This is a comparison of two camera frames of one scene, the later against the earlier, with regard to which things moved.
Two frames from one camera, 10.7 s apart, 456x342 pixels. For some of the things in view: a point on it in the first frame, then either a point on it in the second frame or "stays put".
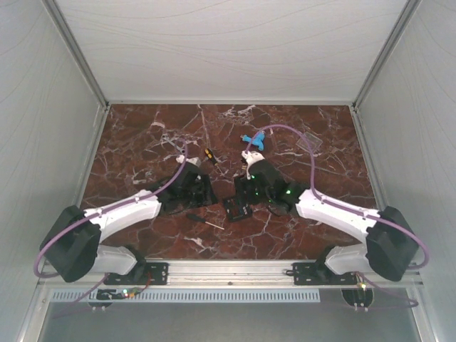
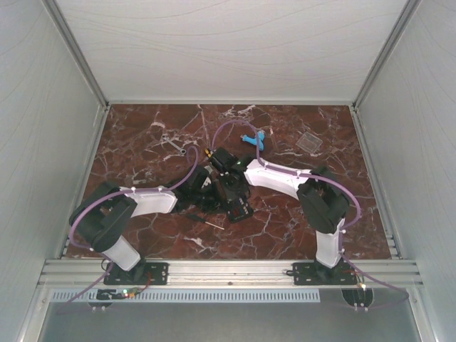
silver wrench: [164, 137] stays put
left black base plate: [153, 273] stays put
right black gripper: [243, 184] to [231, 194]
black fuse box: [236, 209] stays put
